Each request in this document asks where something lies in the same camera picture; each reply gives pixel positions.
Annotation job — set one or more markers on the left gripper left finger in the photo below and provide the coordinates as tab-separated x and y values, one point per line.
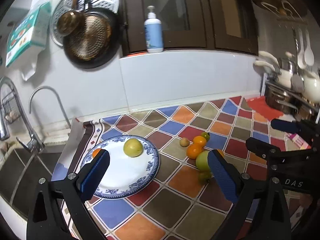
45	219

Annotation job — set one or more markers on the small green tomato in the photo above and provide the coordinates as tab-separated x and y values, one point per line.
206	135

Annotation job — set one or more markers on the small orange mandarin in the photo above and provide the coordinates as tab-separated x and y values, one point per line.
95	152

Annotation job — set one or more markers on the colourful checkered table mat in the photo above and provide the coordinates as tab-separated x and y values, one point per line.
175	205

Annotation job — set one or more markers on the perforated steel steamer plate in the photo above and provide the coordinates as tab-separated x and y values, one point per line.
66	5

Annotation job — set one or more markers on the round orange fruit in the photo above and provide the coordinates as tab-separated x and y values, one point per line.
200	140

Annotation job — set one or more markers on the stainless steel sink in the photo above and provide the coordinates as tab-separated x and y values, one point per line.
20	173

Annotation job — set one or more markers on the wire sink basket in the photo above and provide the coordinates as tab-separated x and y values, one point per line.
10	107

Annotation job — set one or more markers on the teal white paper box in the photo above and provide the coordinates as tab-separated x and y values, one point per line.
29	38

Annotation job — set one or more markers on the dark brown wooden window frame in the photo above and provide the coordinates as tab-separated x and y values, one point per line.
192	24

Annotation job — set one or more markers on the small beige fruit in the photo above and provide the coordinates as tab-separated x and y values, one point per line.
184	142

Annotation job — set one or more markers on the stainless steel pot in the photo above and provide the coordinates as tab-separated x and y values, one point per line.
290	103

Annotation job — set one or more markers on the yellow-green apple on plate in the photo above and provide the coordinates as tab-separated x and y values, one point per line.
133	147

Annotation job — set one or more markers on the blue white porcelain plate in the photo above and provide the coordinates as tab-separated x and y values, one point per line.
125	175

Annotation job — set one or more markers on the small orange tangerine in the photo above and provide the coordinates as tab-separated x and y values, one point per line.
221	152

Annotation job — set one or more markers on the white blue pump bottle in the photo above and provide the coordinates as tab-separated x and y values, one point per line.
153	32

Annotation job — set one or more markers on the white pot handle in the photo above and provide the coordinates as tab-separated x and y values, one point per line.
269	56
268	68

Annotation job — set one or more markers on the white plastic spoon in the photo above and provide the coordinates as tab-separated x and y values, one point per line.
308	55
300	56

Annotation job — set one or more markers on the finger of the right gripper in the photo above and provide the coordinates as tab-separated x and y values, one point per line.
261	149
286	126

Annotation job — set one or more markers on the small green-yellow tomato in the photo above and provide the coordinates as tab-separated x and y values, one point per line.
205	177

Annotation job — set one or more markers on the perforated brass strainer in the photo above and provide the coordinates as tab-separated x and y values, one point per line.
90	40

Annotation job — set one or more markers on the red foam mat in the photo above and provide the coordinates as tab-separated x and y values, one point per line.
259	105

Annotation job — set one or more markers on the curved chrome faucet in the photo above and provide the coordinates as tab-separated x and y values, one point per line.
46	107

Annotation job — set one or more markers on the black frying pan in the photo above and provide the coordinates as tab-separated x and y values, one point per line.
113	45

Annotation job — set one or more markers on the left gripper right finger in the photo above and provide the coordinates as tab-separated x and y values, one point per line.
271	219

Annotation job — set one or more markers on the large green pomelo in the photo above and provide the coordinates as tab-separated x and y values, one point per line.
202	162

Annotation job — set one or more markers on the small brass ladle pot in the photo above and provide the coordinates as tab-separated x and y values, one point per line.
71	21

